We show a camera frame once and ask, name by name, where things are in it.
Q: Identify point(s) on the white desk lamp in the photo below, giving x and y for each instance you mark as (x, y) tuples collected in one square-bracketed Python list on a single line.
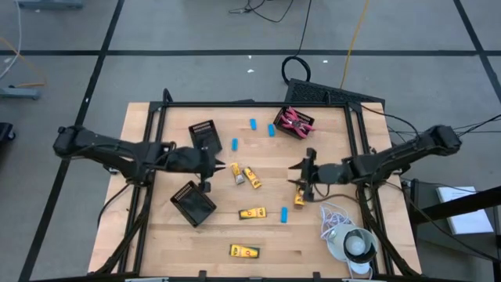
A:
[(356, 244)]

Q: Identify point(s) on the blue rectangular eraser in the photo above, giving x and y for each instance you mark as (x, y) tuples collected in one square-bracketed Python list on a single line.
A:
[(234, 144), (253, 124), (283, 214), (271, 130)]

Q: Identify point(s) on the black wheeled base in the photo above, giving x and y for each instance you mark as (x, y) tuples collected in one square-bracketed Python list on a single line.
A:
[(6, 131)]

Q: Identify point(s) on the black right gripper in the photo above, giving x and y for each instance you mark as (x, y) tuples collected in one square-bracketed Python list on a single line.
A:
[(329, 174)]

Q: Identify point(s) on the white booklet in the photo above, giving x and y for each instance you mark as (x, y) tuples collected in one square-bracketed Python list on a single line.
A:
[(466, 223)]

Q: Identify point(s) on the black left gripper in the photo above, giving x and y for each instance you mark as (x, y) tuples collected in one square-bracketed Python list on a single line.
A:
[(188, 160)]

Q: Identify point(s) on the black side desk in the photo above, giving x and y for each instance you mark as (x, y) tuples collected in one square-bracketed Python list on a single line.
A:
[(450, 209)]

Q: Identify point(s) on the black perforated computer case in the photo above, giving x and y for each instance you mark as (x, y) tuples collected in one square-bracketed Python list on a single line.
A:
[(313, 92)]

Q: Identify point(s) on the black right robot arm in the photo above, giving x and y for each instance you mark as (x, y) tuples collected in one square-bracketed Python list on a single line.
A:
[(403, 152)]

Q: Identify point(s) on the black slotted plastic basket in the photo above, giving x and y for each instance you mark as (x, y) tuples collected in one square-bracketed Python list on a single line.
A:
[(307, 116), (205, 135), (193, 205)]

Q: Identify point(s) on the grey metal floor foot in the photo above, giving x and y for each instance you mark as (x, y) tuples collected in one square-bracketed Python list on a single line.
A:
[(51, 4), (19, 93)]

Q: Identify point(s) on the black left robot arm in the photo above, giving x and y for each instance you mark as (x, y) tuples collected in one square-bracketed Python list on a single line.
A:
[(102, 147)]

